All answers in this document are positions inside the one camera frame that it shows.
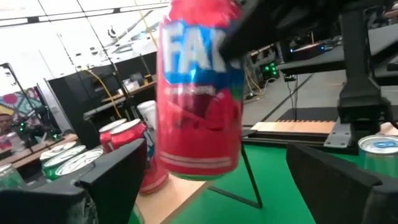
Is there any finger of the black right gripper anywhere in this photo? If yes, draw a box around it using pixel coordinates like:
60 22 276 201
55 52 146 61
219 0 262 60

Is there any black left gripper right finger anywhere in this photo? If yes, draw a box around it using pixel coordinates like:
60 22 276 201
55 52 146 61
285 142 383 224

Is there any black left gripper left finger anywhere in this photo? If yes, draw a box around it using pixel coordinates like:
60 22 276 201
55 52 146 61
76 139 149 224

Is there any green Sprite soda can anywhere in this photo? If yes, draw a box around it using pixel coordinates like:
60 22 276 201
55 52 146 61
42 145 88 181
55 149 104 187
39 141 78 162

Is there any red Fanta soda can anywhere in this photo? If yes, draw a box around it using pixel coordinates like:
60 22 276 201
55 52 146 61
109 118 171 196
155 0 246 182
98 118 128 154

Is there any green table mat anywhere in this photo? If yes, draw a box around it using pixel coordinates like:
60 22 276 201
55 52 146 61
130 144 398 224

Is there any white bucket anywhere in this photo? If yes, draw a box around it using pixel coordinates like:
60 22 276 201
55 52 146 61
136 100 157 130

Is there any black cabinet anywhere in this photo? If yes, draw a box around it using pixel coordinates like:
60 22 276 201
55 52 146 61
46 51 158 150

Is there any person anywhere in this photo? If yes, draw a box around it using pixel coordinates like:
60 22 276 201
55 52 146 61
0 113 19 150

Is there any grey metal base plate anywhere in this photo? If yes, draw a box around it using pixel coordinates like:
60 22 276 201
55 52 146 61
323 121 354 149

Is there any wooden shelf with black frame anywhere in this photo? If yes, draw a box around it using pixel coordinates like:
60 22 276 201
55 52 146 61
127 129 264 224

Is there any yellow cable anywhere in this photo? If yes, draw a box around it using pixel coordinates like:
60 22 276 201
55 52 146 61
83 69 122 119

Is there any colourful wall mural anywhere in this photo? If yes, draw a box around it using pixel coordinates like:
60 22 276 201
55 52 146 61
0 88 41 125

